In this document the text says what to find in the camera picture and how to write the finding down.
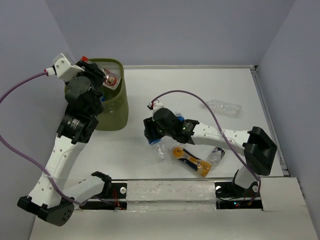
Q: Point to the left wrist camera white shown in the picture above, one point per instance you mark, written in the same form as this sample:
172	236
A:
63	67

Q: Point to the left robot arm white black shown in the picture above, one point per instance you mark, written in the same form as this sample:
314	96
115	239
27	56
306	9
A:
49	200

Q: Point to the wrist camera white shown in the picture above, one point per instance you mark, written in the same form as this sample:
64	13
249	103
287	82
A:
63	67
155	105

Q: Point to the clear plastic bottle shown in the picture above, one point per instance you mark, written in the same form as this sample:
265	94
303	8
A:
225	108

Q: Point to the orange tea bottle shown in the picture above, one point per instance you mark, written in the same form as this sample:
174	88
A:
201	167

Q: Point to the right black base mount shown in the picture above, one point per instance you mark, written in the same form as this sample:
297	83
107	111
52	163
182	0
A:
230	196

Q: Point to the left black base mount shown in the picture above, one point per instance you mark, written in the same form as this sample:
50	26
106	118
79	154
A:
115	199

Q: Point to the blue label bottle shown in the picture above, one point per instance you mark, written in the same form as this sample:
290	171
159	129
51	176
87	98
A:
179	116
107	97
159	149

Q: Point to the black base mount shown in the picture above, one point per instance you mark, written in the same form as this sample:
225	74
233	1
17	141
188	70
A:
115	199
230	196

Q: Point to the red cap small bottle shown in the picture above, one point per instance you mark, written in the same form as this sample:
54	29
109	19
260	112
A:
112	69

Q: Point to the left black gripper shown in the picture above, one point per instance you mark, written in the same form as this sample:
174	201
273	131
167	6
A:
91	71

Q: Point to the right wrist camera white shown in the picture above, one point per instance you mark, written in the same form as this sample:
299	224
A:
155	105

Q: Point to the pepsi label small bottle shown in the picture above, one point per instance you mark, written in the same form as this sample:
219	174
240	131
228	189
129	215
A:
215	157

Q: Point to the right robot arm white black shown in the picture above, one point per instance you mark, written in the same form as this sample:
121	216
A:
254	148

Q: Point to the green mesh waste bin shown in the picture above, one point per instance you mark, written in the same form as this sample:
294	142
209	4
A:
115	110

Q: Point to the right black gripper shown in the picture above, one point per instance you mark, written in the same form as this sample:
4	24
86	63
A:
150	124

